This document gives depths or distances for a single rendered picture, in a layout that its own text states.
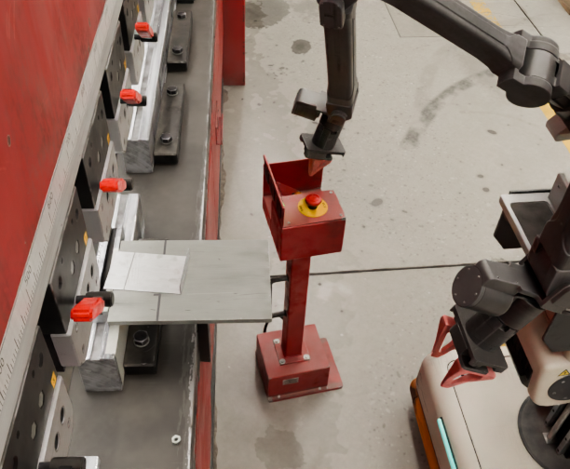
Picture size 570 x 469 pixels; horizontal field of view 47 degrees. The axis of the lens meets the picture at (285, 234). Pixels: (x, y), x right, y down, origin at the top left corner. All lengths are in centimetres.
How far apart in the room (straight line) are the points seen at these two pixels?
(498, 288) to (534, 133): 253
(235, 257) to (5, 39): 66
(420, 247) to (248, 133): 100
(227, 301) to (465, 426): 95
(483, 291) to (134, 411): 59
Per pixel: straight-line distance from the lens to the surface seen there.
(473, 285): 90
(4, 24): 61
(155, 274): 114
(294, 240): 156
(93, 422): 114
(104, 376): 113
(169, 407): 113
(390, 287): 247
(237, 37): 329
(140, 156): 150
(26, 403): 64
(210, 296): 110
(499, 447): 187
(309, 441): 209
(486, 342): 98
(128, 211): 130
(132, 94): 99
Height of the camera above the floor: 185
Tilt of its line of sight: 45 degrees down
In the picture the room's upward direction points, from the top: 3 degrees clockwise
